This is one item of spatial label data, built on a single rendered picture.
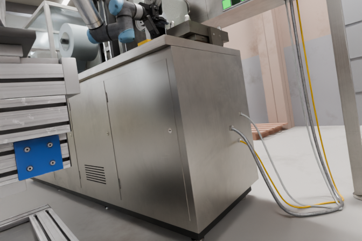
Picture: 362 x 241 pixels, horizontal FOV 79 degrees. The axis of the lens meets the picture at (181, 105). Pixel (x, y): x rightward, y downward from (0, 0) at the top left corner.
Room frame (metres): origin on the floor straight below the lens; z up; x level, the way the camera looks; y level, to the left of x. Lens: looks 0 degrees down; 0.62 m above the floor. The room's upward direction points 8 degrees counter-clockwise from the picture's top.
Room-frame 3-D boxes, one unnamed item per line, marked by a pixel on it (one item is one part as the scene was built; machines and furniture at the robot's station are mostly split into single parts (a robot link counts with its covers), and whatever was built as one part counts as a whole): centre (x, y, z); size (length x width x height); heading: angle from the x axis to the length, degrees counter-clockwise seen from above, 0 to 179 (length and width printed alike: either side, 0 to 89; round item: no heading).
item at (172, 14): (1.33, -0.05, 1.11); 0.23 x 0.01 x 0.18; 139
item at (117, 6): (1.03, 0.21, 1.11); 0.11 x 0.08 x 0.09; 139
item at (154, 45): (1.92, 0.76, 0.88); 2.52 x 0.66 x 0.04; 49
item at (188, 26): (1.28, -0.17, 1.00); 0.40 x 0.16 x 0.06; 139
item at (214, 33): (1.23, -0.25, 0.97); 0.10 x 0.03 x 0.11; 139
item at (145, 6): (1.15, 0.10, 1.12); 0.12 x 0.08 x 0.09; 139
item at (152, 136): (1.93, 0.75, 0.43); 2.52 x 0.64 x 0.86; 49
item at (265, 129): (3.57, -0.91, 0.05); 1.21 x 0.83 x 0.11; 38
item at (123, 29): (1.04, 0.22, 1.01); 0.11 x 0.08 x 0.11; 81
